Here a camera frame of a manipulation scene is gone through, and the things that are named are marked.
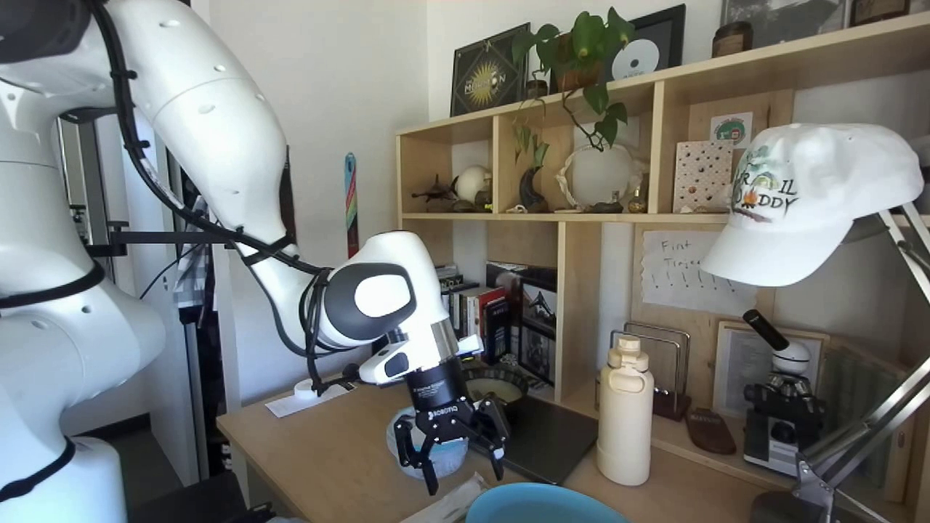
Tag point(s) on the white round shelf ornament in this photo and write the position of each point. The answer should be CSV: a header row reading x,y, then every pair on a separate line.
x,y
471,184

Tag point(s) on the blue plate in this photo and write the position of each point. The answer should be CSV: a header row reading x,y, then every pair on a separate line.
x,y
541,507

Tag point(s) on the clear container with blue rim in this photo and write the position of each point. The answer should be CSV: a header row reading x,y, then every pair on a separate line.
x,y
451,457

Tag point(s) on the white paper sheet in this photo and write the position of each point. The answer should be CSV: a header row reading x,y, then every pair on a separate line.
x,y
279,406

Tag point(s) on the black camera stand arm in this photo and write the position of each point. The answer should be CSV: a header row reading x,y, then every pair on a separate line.
x,y
161,237

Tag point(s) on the card with teal design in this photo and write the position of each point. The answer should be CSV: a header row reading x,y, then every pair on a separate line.
x,y
733,128

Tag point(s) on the small white round object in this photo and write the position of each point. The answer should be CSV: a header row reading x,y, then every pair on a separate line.
x,y
302,390

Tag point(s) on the cream water bottle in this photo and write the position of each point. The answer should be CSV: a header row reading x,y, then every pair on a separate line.
x,y
625,425

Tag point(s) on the red black book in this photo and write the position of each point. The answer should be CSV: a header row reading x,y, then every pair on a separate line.
x,y
494,322

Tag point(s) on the grey placemat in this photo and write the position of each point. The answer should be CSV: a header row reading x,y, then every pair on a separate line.
x,y
552,439

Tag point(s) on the brown leather pouch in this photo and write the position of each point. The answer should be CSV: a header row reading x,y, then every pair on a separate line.
x,y
712,433

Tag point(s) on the wooden shelf unit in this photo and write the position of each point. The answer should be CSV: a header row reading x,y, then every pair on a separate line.
x,y
580,291

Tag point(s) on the small dark picture frame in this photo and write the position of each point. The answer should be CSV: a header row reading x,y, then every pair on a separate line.
x,y
878,11

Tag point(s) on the black framed dark picture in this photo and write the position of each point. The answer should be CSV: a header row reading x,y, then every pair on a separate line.
x,y
490,76

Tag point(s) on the black photo book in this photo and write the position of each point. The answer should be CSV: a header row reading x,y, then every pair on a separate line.
x,y
539,329

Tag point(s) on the white spined book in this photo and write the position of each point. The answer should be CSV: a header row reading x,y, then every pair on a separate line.
x,y
464,308

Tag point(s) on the white printed baseball cap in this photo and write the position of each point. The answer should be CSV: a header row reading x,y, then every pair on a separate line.
x,y
814,192

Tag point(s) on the black white microscope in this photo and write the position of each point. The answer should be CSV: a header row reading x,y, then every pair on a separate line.
x,y
782,416

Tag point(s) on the white dotted card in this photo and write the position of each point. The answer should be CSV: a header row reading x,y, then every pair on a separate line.
x,y
705,175

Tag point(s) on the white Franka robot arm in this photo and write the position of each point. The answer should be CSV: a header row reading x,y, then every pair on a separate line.
x,y
214,125

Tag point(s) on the grey art print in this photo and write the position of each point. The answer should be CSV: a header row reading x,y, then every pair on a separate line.
x,y
786,18

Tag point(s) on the silver desk lamp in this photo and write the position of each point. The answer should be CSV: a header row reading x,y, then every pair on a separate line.
x,y
872,425

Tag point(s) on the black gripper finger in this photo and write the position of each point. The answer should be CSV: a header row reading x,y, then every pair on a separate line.
x,y
497,452
422,465

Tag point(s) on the green potted trailing plant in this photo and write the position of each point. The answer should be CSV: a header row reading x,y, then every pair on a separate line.
x,y
581,40

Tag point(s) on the small plant in dark vase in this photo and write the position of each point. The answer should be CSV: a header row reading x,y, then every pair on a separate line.
x,y
533,189

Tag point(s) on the black framed white disc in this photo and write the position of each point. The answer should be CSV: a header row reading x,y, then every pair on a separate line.
x,y
641,60

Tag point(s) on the white sketch paper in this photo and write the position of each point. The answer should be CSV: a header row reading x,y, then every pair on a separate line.
x,y
679,271

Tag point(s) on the small dark arched frame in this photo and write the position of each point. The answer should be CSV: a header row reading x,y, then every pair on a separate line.
x,y
733,41

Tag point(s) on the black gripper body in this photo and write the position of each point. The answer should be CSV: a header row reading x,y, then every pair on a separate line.
x,y
438,397

